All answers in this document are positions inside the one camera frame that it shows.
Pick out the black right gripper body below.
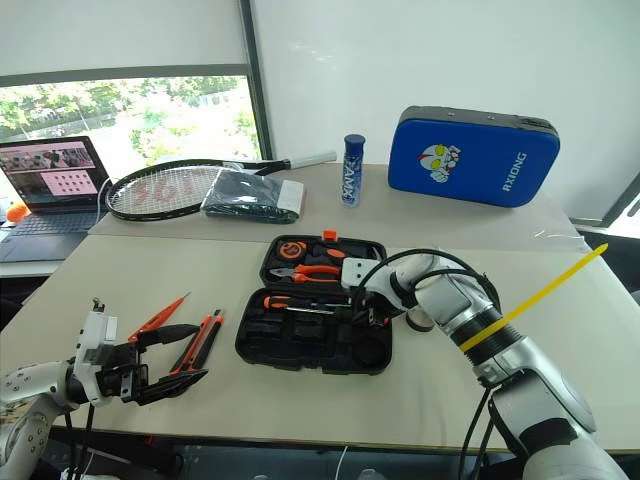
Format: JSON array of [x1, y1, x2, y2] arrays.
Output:
[[350, 289, 397, 329]]

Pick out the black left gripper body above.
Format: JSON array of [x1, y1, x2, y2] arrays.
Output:
[[97, 342, 150, 404]]

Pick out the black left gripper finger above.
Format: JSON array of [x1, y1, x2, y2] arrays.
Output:
[[134, 368, 209, 407], [135, 323, 201, 357]]

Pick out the orange black utility knife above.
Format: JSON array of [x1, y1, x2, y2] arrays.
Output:
[[168, 309, 227, 377]]

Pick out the black plastic tool case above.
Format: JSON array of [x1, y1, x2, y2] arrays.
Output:
[[234, 228, 394, 377]]

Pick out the white tape roll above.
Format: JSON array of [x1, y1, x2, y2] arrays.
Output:
[[405, 309, 435, 332]]

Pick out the orange black screwdriver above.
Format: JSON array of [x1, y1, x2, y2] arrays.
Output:
[[262, 295, 352, 312]]

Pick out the orange black tape measure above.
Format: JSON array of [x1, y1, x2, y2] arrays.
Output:
[[277, 240, 307, 262]]

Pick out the black tennis racket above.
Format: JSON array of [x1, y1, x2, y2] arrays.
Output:
[[104, 149, 339, 222]]

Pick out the blue bottle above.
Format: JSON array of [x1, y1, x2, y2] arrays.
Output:
[[341, 133, 367, 208]]

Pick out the dark folded cloth package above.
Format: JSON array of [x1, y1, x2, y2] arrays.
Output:
[[200, 167, 307, 224]]

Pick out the dark laptop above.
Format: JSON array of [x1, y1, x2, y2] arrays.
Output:
[[0, 135, 112, 264]]

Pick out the blue kick pad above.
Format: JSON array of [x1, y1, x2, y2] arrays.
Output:
[[387, 105, 561, 209]]

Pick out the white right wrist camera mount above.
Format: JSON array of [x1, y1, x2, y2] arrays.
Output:
[[341, 257, 397, 307]]

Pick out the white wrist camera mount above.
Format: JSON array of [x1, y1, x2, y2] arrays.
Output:
[[341, 257, 397, 307], [73, 309, 121, 407]]

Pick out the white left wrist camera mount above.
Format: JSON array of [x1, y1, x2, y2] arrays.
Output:
[[73, 309, 121, 407]]

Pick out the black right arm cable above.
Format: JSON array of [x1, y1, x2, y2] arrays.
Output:
[[355, 248, 504, 480]]

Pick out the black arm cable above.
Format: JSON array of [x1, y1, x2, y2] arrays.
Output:
[[63, 403, 97, 480], [355, 248, 504, 480]]

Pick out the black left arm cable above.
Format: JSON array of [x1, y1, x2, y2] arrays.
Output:
[[63, 403, 97, 480]]

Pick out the orange handled pliers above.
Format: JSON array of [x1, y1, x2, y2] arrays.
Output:
[[269, 263, 344, 285]]

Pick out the orange black handled tool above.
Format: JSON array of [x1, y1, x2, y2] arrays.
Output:
[[305, 244, 374, 267]]

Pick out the white charger cable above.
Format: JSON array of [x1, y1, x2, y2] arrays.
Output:
[[95, 175, 120, 222]]

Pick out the yellow cable tie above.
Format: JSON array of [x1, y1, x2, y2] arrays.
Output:
[[458, 242, 610, 353]]

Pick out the dark window frame post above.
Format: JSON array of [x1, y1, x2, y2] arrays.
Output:
[[238, 0, 274, 162]]

